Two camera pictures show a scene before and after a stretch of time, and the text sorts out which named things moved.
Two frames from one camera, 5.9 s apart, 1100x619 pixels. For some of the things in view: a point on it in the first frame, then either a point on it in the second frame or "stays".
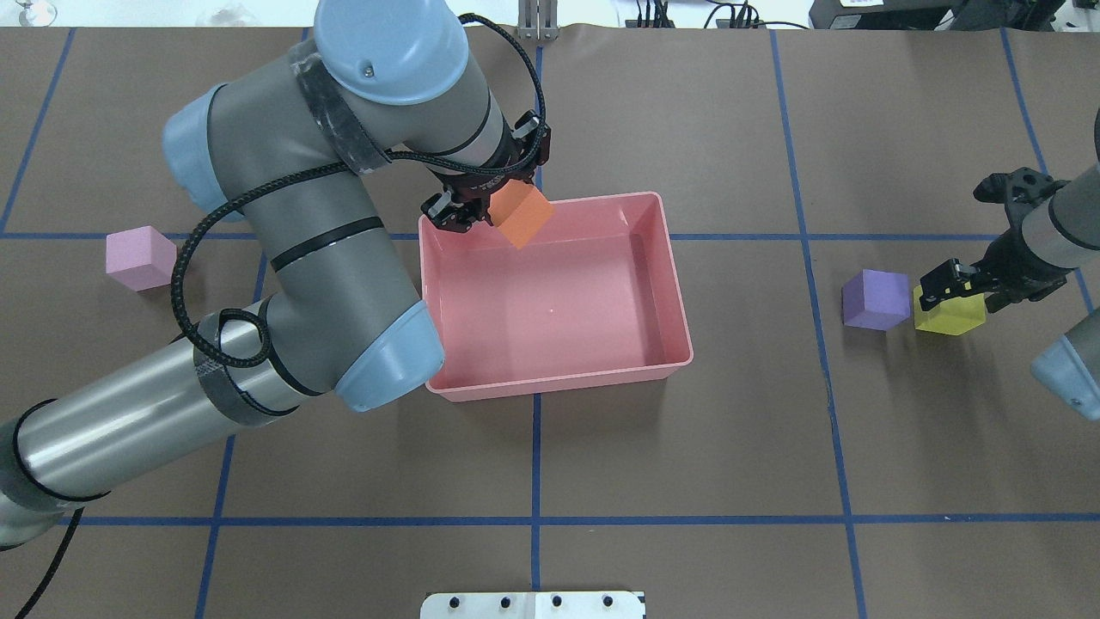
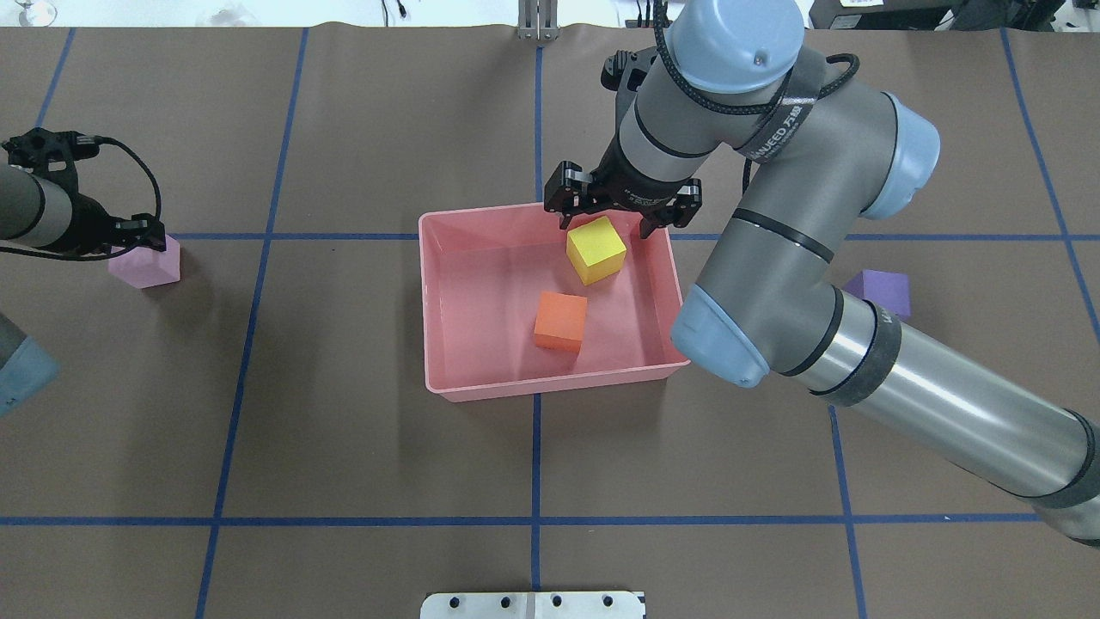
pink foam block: (141, 257) stays
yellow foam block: (955, 315) → (595, 250)
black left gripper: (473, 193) → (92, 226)
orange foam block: (519, 211) → (560, 321)
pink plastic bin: (593, 298) stays
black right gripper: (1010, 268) → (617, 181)
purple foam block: (876, 299) stays
